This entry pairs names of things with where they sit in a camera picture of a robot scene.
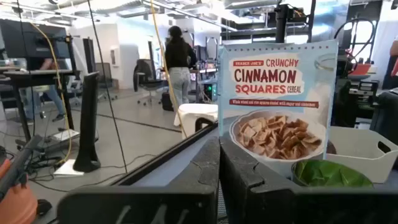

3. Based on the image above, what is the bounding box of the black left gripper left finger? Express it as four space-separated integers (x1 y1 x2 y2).
57 136 221 224

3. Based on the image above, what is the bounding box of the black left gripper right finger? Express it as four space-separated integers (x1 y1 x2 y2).
219 136 398 224

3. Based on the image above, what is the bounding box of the cinnamon squares cereal box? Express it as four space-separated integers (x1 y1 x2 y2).
216 39 339 179

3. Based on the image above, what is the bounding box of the green faceted glass cup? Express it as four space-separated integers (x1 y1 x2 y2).
291 159 374 189

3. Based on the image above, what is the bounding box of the white plastic bin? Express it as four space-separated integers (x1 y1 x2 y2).
323 125 398 184

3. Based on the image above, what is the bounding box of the black floor stand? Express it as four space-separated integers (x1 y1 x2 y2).
72 71 101 174

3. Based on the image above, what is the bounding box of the white floor power strip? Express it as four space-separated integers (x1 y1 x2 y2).
46 128 81 147

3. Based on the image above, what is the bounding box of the white trash bin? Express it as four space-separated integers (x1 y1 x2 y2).
173 103 219 140

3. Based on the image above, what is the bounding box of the black bag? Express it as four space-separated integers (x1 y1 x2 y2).
160 91 175 112

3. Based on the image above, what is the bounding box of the orange shop vacuum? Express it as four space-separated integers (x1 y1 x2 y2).
0 134 44 202
0 149 53 224

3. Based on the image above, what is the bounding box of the black office chair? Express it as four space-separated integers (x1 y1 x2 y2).
95 62 119 102
132 58 167 106

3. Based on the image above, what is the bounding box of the computer case green light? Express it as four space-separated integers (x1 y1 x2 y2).
198 79 218 103

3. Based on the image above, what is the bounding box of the person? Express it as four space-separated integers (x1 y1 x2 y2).
381 36 398 91
164 25 198 106
24 57 67 123

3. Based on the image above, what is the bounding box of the black standing desk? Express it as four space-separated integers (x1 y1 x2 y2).
2 68 77 142

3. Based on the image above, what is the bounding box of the black monitor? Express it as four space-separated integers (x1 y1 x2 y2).
0 18 72 60

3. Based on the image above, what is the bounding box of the black table frame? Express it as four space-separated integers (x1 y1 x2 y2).
110 120 219 187

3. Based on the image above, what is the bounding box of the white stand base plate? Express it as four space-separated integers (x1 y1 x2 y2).
53 158 85 178

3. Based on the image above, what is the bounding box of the black hanging cable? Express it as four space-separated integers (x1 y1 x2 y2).
86 0 128 174

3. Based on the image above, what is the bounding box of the yellow hanging cable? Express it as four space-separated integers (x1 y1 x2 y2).
149 0 188 140
29 21 73 166

